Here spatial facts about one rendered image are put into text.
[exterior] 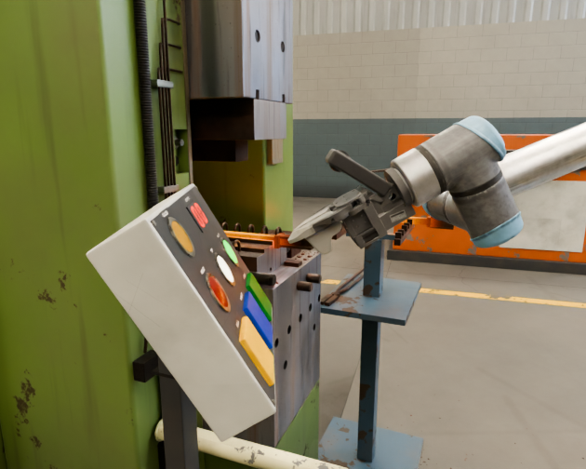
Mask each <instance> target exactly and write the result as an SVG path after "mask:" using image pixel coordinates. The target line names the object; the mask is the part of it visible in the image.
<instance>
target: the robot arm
mask: <svg viewBox="0 0 586 469"><path fill-rule="evenodd" d="M326 162H328V164H329V166H330V168H331V169H332V170H334V171H336V172H344V173H345V174H347V175H349V176H350V177H352V178H353V179H355V180H357V181H359V182H361V183H362V184H364V185H365V186H366V187H368V188H369V189H371V190H373V191H374V192H376V193H377V194H374V193H372V192H370V191H368V189H366V188H364V187H363V186H358V187H357V189H353V190H351V191H350V192H348V193H346V194H343V195H341V196H340V197H338V198H337V199H336V200H335V201H334V202H332V203H330V204H328V205H327V206H325V207H323V208H321V209H320V210H318V211H317V212H316V213H314V214H313V215H312V216H311V217H309V219H307V220H306V221H304V222H303V223H302V224H300V225H299V226H298V227H297V228H296V229H294V231H293V232H292V234H291V235H290V237H289V238H288V242H289V244H291V243H295V242H297V241H300V240H301V239H303V238H305V239H306V240H307V241H308V242H309V243H310V244H311V245H312V246H313V247H314V248H315V249H316V250H317V251H318V252H320V253H321V254H327V253H328V252H330V251H331V249H332V244H331V238H332V236H333V235H336V234H337V233H339V232H340V230H341V223H340V221H342V225H343V227H344V229H345V231H346V232H347V234H349V235H350V237H351V239H352V240H353V242H354V243H355V244H356V245H357V246H358V247H360V249H362V248H364V247H366V246H368V245H369V244H371V243H373V242H375V241H376V240H378V239H380V238H382V237H383V236H385V235H387V234H388V233H387V231H388V230H389V229H391V228H393V227H394V226H395V225H397V224H399V223H401V222H402V221H405V220H407V219H408V218H410V217H412V216H414V215H415V214H416V212H415V210H414V208H413V207H412V205H414V206H415V207H419V206H421V205H422V207H423V209H424V210H425V212H426V213H427V214H429V215H430V216H432V217H433V218H434V219H436V220H439V221H445V222H447V223H450V224H452V225H454V226H456V227H458V228H460V229H462V230H465V231H467V232H468V234H469V236H470V240H471V241H472V242H473V244H474V245H475V246H477V247H479V248H493V247H495V246H499V245H501V244H504V243H506V242H508V241H509V240H511V239H513V238H514V237H516V236H517V235H518V234H519V233H520V232H521V231H522V229H523V226H524V223H523V220H522V217H521V211H520V210H518V208H517V205H516V204H515V202H514V199H513V196H515V195H517V194H520V193H522V192H525V191H527V190H530V189H532V188H535V187H537V186H539V185H542V184H543V183H546V182H548V181H552V180H554V179H557V178H559V177H561V176H564V175H566V174H568V173H570V172H572V171H575V170H577V169H580V168H584V167H586V122H584V123H582V124H580V125H577V126H575V127H572V128H569V129H567V130H564V131H562V132H559V133H557V134H555V135H552V136H551V137H548V138H546V139H543V140H541V141H537V142H534V143H532V144H530V145H527V146H526V147H523V148H521V149H518V150H516V151H513V152H511V153H508V154H506V149H505V144H504V141H503V139H502V137H501V136H500V134H499V133H498V131H497V130H496V129H495V128H494V127H493V126H492V125H491V124H490V123H489V122H487V121H486V120H485V119H484V118H482V117H480V116H469V117H467V118H465V119H463V120H462V121H460V122H458V123H454V124H453V125H452V127H449V128H448V129H446V130H444V131H442V132H441V133H439V134H437V135H435V136H434V137H432V138H430V139H429V140H427V141H425V142H424V143H422V144H420V145H418V146H417V147H415V148H413V149H411V150H409V151H408V152H406V153H404V154H402V155H400V156H398V157H397V158H395V159H394V160H392V161H391V168H389V169H387V170H385V171H384V177H385V179H386V180H384V179H383V178H381V177H379V176H378V175H376V174H375V173H373V172H371V171H370V170H368V169H367V168H365V167H363V166H361V165H360V164H358V163H356V162H355V161H353V160H352V159H351V158H350V156H349V154H348V153H347V152H345V151H343V150H334V149H331V150H330V151H329V153H328V154H327V156H326ZM390 194H392V196H391V197H390V198H389V195H390ZM411 204H412V205H411ZM374 237H376V238H374ZM369 240H371V241H369ZM367 241H369V242H367ZM366 242H367V243H366Z"/></svg>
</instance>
